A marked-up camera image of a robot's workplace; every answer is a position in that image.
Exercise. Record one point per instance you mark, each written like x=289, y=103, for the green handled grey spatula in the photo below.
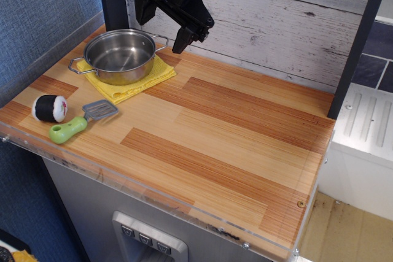
x=97, y=110

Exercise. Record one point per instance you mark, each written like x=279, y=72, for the plush sushi roll toy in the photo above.
x=50, y=108

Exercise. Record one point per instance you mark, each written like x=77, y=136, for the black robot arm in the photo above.
x=191, y=15

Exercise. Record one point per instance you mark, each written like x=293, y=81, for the stainless steel pot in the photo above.
x=121, y=57

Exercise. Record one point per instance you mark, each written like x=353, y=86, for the yellow cloth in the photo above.
x=118, y=93

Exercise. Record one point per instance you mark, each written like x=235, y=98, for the clear acrylic table edge guard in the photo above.
x=248, y=188

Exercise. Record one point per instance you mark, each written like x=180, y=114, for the grey toy fridge cabinet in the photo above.
x=91, y=193

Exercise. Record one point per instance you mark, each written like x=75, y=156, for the silver dispenser panel with buttons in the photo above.
x=139, y=241

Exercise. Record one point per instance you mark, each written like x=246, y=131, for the white toy sink unit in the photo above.
x=358, y=162

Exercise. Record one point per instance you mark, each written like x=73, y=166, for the yellow object bottom left corner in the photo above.
x=23, y=256

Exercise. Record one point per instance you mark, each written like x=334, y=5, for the black vertical post right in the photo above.
x=363, y=31

